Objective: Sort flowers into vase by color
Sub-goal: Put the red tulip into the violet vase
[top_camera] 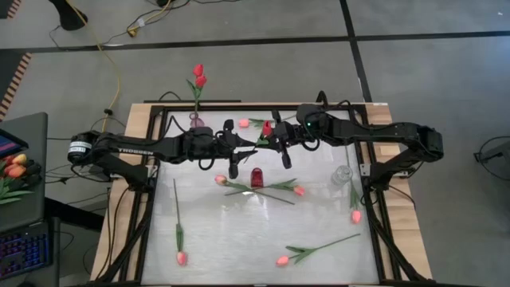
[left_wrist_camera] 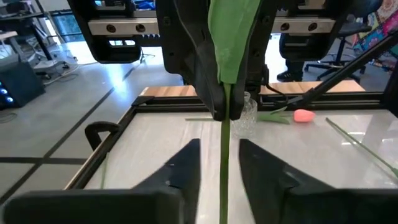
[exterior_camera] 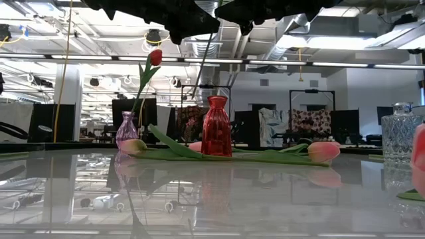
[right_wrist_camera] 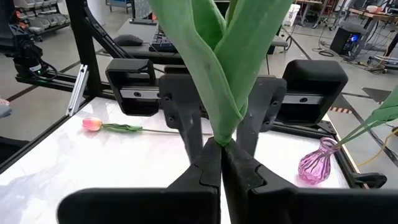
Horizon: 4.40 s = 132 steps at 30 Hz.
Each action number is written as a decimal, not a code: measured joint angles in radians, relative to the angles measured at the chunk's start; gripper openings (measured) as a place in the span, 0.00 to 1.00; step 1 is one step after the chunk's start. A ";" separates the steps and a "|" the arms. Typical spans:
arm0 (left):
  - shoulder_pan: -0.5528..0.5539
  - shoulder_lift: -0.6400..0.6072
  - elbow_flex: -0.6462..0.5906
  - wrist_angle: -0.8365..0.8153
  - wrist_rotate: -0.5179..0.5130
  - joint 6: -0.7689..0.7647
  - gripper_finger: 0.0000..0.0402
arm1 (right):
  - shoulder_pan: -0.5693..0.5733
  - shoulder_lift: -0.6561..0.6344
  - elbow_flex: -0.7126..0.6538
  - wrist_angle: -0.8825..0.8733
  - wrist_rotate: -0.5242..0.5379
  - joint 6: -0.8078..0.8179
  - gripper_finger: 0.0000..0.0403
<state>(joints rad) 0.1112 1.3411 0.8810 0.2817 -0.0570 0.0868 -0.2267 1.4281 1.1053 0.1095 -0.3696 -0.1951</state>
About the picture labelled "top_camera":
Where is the black metal table frame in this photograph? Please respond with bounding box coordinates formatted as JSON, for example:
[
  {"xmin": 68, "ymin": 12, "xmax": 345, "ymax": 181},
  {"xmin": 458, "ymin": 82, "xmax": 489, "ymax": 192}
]
[{"xmin": 89, "ymin": 100, "xmax": 435, "ymax": 287}]

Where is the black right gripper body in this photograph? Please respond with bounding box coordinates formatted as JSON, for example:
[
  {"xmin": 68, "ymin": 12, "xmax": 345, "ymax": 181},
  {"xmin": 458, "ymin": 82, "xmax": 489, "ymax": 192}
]
[{"xmin": 272, "ymin": 110, "xmax": 304, "ymax": 170}]

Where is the black mat with orange stripes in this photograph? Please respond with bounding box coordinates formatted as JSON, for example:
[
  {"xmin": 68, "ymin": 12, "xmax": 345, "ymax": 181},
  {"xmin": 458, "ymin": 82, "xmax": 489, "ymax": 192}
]
[
  {"xmin": 0, "ymin": 50, "xmax": 33, "ymax": 121},
  {"xmin": 0, "ymin": 0, "xmax": 23, "ymax": 20}
]

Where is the red artificial tulip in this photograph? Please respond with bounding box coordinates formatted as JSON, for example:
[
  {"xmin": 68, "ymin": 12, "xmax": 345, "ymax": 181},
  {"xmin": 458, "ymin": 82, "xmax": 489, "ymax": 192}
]
[
  {"xmin": 186, "ymin": 63, "xmax": 205, "ymax": 116},
  {"xmin": 193, "ymin": 75, "xmax": 208, "ymax": 116},
  {"xmin": 241, "ymin": 120, "xmax": 274, "ymax": 164}
]

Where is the laptop with coloured screen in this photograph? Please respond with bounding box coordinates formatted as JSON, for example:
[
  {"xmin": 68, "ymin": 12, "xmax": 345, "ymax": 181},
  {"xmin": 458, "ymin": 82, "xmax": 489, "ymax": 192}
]
[{"xmin": 0, "ymin": 128, "xmax": 29, "ymax": 159}]

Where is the grey side desk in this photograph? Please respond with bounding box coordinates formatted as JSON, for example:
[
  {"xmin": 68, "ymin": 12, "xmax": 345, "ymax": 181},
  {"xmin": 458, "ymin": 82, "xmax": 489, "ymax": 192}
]
[{"xmin": 0, "ymin": 112, "xmax": 49, "ymax": 234}]

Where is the red glass vase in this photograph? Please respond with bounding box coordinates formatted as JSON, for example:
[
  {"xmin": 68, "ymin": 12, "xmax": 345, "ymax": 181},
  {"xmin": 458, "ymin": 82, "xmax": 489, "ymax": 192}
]
[{"xmin": 250, "ymin": 167, "xmax": 265, "ymax": 189}]

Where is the clear crystal glass vase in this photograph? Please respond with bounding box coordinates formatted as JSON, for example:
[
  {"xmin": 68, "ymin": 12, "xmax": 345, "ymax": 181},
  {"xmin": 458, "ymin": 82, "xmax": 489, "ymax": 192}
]
[{"xmin": 330, "ymin": 164, "xmax": 354, "ymax": 188}]

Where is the yellow cable with plug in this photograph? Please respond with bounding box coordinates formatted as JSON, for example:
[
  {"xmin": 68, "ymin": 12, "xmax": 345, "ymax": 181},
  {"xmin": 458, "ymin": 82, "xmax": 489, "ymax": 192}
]
[{"xmin": 126, "ymin": 0, "xmax": 173, "ymax": 37}]

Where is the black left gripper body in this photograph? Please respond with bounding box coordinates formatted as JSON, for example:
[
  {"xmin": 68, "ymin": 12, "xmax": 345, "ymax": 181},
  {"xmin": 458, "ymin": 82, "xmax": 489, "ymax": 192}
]
[{"xmin": 182, "ymin": 119, "xmax": 239, "ymax": 181}]

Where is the backlit black keyboard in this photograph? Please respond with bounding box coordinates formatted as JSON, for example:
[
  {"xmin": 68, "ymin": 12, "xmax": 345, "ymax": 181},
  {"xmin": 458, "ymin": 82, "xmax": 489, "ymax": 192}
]
[{"xmin": 0, "ymin": 222, "xmax": 53, "ymax": 281}]

